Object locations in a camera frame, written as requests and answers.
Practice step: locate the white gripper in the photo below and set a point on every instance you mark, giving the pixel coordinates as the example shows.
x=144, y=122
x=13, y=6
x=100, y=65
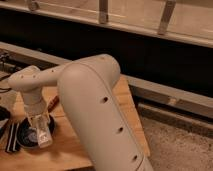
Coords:
x=34, y=104

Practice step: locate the white plastic bottle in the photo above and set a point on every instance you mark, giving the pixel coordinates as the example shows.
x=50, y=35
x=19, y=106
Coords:
x=44, y=137

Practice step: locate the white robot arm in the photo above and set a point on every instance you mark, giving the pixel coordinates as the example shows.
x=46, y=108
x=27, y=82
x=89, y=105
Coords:
x=85, y=92

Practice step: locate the dark ceramic bowl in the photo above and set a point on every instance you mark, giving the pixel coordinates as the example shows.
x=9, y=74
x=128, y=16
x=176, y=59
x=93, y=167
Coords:
x=26, y=136

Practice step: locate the red brown sausage toy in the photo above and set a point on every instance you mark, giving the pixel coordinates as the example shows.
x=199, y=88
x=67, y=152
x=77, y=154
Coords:
x=53, y=103

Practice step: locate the black object at left edge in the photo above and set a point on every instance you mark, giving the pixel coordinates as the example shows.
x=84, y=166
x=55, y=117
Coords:
x=4, y=118

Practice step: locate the black striped rectangular object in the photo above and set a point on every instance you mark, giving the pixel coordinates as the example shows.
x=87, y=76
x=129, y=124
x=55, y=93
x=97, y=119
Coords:
x=12, y=144

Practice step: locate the wooden cutting board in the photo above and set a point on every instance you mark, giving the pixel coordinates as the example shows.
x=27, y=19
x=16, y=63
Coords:
x=66, y=152

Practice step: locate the metal bracket left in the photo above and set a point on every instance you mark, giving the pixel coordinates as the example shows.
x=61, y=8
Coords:
x=32, y=5

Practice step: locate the metal bracket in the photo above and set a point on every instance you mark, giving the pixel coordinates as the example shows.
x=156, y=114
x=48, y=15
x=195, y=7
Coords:
x=32, y=5
x=166, y=16
x=103, y=11

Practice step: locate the metal bracket middle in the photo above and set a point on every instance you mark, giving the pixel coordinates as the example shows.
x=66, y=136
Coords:
x=103, y=11

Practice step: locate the metal bracket right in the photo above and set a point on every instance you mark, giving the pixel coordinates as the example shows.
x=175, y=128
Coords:
x=166, y=16

